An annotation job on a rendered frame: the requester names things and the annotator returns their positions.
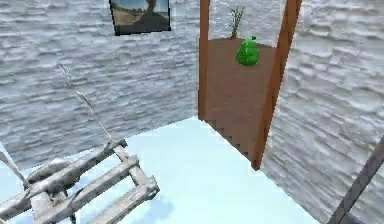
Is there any grey slanted post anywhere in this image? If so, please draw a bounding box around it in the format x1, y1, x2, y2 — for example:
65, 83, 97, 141
327, 135, 384, 224

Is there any thin green house plant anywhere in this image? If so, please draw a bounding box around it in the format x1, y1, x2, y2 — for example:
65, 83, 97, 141
229, 5, 245, 40

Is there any green round blob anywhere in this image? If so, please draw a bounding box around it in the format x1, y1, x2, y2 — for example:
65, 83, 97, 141
235, 35, 261, 67

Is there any brown wooden door frame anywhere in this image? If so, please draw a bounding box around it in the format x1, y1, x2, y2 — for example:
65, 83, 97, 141
197, 0, 303, 171

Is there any grey weathered wooden chair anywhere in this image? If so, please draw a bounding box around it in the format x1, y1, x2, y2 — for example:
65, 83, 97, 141
0, 63, 161, 224

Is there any framed landscape picture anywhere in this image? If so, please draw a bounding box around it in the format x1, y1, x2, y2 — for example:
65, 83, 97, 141
108, 0, 172, 37

